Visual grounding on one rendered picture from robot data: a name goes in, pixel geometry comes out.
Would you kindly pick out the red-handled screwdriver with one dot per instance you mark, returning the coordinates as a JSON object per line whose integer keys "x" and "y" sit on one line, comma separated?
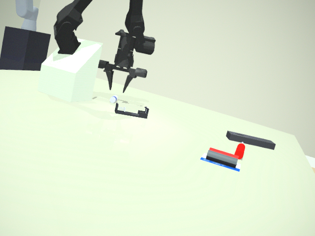
{"x": 240, "y": 150}

